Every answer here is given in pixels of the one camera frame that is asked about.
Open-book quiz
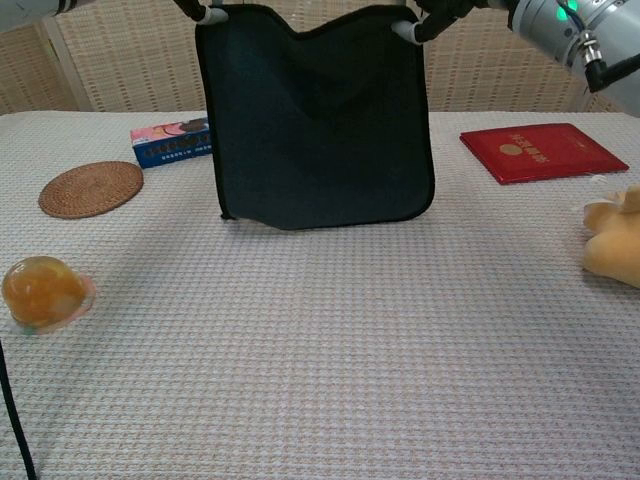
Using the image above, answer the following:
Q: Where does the orange jelly cup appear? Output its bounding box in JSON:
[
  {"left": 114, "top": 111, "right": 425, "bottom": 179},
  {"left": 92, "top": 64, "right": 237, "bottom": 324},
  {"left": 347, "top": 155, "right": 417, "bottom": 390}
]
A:
[{"left": 0, "top": 254, "right": 98, "bottom": 335}]

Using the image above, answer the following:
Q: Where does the blue pink cookie box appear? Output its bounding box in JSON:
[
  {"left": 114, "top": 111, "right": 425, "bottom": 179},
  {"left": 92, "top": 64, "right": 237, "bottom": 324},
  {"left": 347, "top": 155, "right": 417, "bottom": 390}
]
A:
[{"left": 129, "top": 116, "right": 215, "bottom": 170}]

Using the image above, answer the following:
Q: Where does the round woven brown coaster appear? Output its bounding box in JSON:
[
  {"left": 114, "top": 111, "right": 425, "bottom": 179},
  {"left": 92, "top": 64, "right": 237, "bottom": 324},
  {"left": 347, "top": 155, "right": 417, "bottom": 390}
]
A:
[{"left": 37, "top": 159, "right": 146, "bottom": 220}]

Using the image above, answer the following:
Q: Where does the yellow plush toy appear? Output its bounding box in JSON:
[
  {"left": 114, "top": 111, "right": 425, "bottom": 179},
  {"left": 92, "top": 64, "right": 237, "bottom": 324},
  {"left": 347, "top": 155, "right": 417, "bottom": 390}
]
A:
[{"left": 581, "top": 183, "right": 640, "bottom": 290}]

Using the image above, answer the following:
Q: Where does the white woven tablecloth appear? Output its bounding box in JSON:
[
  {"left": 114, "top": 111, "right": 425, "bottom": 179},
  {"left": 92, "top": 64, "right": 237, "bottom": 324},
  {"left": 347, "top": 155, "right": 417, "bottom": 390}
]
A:
[{"left": 0, "top": 109, "right": 640, "bottom": 480}]

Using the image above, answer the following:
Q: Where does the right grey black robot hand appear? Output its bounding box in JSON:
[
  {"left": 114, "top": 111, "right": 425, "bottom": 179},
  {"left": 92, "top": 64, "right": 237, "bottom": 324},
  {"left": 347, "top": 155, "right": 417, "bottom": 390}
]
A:
[{"left": 392, "top": 0, "right": 512, "bottom": 46}]

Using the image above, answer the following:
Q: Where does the red certificate booklet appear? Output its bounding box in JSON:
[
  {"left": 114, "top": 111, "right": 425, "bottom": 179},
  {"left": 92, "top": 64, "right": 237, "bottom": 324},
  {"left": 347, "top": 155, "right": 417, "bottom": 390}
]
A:
[{"left": 458, "top": 122, "right": 631, "bottom": 187}]

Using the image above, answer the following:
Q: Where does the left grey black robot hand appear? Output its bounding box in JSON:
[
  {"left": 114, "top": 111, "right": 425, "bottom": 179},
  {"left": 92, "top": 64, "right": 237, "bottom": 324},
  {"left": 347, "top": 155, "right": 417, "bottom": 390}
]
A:
[{"left": 171, "top": 0, "right": 232, "bottom": 27}]

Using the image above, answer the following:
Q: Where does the thick black cable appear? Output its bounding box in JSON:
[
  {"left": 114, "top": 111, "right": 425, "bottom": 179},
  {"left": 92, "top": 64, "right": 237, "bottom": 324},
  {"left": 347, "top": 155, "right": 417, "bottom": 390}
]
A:
[{"left": 0, "top": 343, "right": 39, "bottom": 480}]

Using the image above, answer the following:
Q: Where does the yellow black-edged cloth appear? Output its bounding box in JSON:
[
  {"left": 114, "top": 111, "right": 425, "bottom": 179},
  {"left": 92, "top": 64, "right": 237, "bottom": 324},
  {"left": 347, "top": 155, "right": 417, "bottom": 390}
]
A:
[{"left": 193, "top": 3, "right": 436, "bottom": 233}]

